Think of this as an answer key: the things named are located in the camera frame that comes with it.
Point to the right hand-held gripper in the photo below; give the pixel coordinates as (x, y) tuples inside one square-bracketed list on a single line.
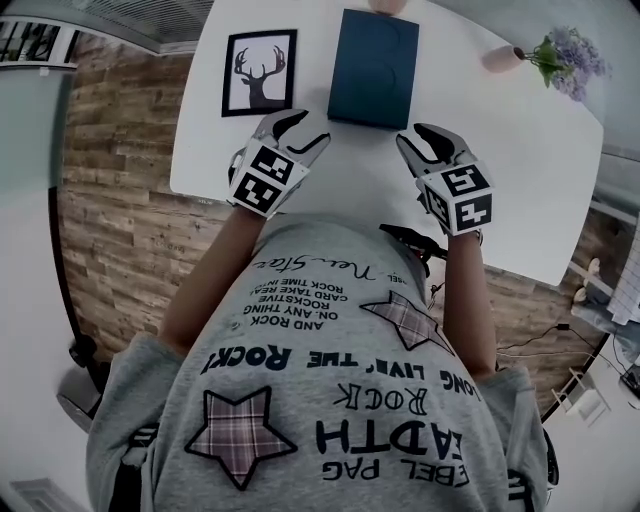
[(465, 200)]

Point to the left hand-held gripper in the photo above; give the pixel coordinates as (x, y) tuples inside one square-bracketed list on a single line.
[(265, 180)]

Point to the dark teal tissue box holder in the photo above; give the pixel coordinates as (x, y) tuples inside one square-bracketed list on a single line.
[(372, 70)]

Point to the person's left forearm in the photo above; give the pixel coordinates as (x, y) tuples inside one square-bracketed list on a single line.
[(205, 300)]

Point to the person's right forearm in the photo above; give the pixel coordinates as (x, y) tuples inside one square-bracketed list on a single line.
[(467, 310)]

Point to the black framed deer picture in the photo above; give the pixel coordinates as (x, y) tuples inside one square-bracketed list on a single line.
[(260, 75)]

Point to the pale pink vase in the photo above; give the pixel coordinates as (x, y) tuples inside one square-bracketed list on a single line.
[(502, 57)]

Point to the pink pen basket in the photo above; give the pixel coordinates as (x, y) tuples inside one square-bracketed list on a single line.
[(386, 6)]

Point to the white checked tablecloth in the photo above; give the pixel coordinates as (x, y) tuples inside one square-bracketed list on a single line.
[(627, 290)]

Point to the person's grey printed t-shirt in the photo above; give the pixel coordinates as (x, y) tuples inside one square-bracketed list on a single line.
[(325, 400)]

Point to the white wooden rack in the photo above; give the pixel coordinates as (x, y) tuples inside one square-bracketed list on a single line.
[(582, 397)]

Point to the black and grey floor stand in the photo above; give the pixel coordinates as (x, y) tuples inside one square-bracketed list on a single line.
[(82, 390)]

